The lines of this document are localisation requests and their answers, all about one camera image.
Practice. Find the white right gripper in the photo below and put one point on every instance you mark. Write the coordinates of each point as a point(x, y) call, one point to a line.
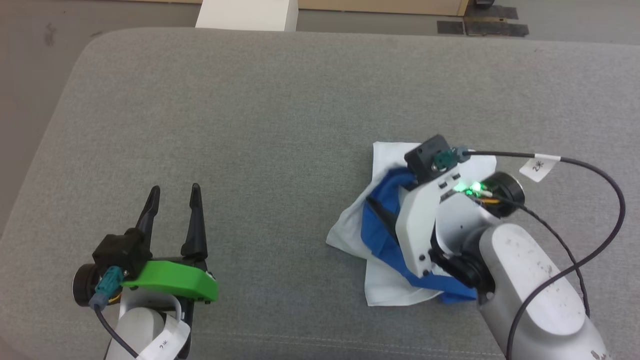
point(417, 225)

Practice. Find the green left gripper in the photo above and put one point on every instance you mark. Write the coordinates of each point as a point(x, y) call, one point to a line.
point(175, 277)

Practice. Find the blue and white t-shirt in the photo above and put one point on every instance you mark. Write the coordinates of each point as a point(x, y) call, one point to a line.
point(385, 285)

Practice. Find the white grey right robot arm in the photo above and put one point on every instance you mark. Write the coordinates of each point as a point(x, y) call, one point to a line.
point(525, 280)

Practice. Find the small white box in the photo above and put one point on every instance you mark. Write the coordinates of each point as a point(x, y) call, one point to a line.
point(245, 15)

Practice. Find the black floor tape patch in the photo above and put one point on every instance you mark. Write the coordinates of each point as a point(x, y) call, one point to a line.
point(497, 28)
point(490, 12)

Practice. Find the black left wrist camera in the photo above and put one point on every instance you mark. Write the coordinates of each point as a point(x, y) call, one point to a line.
point(120, 250)

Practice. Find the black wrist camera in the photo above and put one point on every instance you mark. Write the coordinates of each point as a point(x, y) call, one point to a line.
point(425, 157)
point(120, 250)

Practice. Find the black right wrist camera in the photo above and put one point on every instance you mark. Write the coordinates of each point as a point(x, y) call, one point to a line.
point(425, 157)

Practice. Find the light wooden board frame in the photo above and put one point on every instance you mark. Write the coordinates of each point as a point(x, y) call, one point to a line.
point(390, 6)

